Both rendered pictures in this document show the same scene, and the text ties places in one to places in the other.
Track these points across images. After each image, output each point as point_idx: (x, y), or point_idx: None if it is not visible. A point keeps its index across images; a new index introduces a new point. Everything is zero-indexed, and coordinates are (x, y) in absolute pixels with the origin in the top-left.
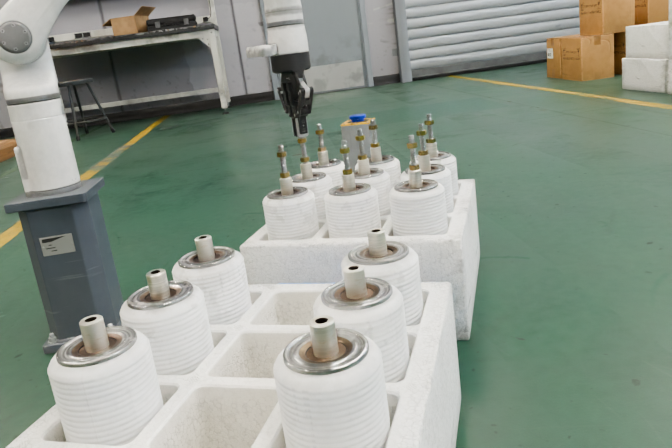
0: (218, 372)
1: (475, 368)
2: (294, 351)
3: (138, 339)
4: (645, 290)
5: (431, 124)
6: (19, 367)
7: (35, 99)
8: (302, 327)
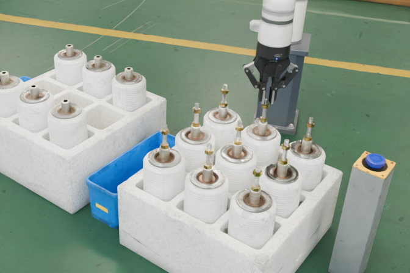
0: (78, 97)
1: (90, 231)
2: (11, 77)
3: (64, 60)
4: None
5: (252, 173)
6: (248, 101)
7: None
8: None
